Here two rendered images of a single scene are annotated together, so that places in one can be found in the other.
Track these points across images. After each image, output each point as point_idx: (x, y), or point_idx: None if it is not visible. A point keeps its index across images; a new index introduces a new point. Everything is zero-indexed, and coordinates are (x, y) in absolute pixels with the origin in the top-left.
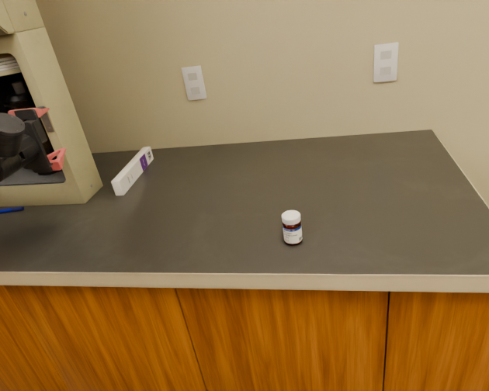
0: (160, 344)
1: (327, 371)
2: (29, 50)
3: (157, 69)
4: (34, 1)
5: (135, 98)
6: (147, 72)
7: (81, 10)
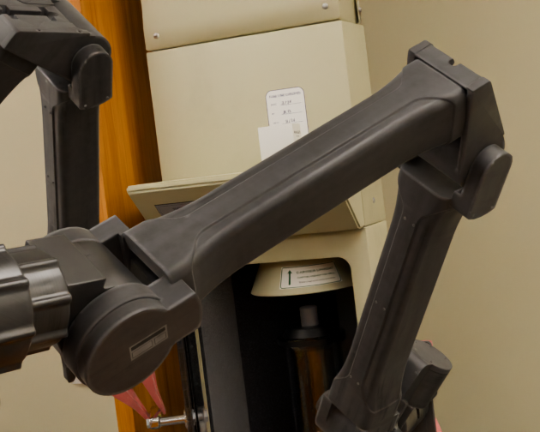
0: None
1: None
2: (373, 254)
3: (522, 301)
4: (381, 181)
5: (465, 354)
6: (500, 306)
7: (390, 194)
